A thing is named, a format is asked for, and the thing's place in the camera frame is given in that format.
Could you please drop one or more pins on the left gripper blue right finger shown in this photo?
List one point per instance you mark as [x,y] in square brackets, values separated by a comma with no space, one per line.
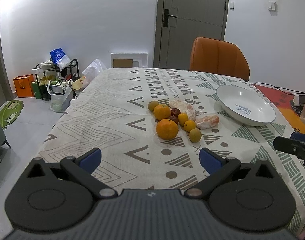
[220,171]

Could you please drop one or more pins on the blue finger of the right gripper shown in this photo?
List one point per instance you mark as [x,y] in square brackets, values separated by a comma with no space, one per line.
[290,146]
[298,136]

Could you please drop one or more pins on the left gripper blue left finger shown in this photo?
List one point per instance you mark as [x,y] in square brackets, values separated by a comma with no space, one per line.
[79,170]

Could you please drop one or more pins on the small greenish-yellow citrus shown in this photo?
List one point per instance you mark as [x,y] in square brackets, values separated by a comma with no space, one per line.
[195,135]

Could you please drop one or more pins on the short peeled pomelo segment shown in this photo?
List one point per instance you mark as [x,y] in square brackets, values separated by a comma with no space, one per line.
[207,121]

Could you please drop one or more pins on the small yellow tangerine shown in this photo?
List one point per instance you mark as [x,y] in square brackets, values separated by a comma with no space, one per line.
[182,118]
[189,125]

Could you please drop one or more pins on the large front orange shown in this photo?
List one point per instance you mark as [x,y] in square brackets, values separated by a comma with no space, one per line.
[167,129]

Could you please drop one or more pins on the large orange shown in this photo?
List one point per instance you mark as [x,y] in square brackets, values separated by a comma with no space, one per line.
[162,112]
[167,129]

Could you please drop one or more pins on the long peeled pomelo segment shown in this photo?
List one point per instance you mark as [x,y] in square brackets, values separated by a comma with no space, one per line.
[184,108]

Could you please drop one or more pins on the dark red jujube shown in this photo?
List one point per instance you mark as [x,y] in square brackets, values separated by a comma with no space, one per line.
[174,119]
[175,112]

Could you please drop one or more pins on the green-yellow round fruit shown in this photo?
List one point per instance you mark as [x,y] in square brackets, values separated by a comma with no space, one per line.
[152,105]

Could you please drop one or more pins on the white power adapter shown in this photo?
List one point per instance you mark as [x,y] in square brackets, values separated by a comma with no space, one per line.
[299,100]

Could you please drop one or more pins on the red orange placemat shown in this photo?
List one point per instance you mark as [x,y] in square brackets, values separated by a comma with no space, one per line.
[283,103]

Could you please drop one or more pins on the white ceramic plate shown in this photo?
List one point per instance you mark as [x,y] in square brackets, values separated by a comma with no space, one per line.
[245,106]

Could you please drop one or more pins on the patterned white tablecloth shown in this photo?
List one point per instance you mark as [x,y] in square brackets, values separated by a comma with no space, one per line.
[112,114]

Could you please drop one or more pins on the white plastic bag with box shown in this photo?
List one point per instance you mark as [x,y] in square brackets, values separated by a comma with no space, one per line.
[60,102]

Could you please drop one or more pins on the green box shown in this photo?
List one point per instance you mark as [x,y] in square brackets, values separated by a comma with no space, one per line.
[36,90]

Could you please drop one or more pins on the green leaf floor mat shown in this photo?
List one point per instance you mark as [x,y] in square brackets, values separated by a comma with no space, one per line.
[10,112]

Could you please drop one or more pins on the clear plastic bag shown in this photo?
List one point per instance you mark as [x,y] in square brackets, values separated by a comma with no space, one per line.
[93,70]

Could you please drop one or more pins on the orange paper bag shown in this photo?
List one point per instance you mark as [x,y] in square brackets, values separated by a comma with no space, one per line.
[23,86]

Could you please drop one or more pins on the black metal shoe rack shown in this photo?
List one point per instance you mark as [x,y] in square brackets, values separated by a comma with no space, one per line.
[46,70]

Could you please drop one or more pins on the orange leather chair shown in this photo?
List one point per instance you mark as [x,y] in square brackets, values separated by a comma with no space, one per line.
[218,57]

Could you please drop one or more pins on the blue and white plastic bag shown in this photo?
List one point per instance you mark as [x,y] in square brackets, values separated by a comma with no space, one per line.
[59,58]

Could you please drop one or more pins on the white foam packaging with cardboard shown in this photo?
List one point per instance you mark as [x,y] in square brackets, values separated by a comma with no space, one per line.
[129,60]

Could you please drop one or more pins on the grey door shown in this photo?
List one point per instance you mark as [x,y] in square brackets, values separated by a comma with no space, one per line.
[195,18]

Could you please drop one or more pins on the black door lock handle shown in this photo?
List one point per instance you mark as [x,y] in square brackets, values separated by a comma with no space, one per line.
[166,16]

